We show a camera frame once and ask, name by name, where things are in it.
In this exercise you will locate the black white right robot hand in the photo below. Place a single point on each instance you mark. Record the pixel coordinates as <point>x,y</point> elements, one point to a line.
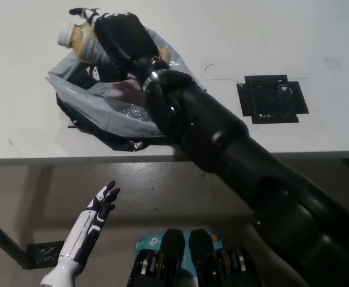
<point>123,36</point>

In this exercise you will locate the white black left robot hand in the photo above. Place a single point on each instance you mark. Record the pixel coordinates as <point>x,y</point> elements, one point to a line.
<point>81,236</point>

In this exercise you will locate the beige protein shake bottle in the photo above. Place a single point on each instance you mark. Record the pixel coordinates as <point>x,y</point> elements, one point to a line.
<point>83,42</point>

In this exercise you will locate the grey plastic bag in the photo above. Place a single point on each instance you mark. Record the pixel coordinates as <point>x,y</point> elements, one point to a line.
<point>114,116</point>

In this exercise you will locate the reddish flat item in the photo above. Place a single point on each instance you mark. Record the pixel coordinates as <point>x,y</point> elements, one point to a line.
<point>123,91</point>

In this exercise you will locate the teal network device box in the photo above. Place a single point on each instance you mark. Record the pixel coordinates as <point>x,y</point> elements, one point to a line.
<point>150,242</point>

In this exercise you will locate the black table leg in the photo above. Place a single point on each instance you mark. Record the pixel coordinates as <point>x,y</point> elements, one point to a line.
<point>3,236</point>

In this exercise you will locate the robot legs and feet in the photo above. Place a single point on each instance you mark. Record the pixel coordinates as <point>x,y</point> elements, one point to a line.
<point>174,263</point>

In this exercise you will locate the black tape square marker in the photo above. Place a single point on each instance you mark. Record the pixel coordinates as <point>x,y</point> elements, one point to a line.
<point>270,98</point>

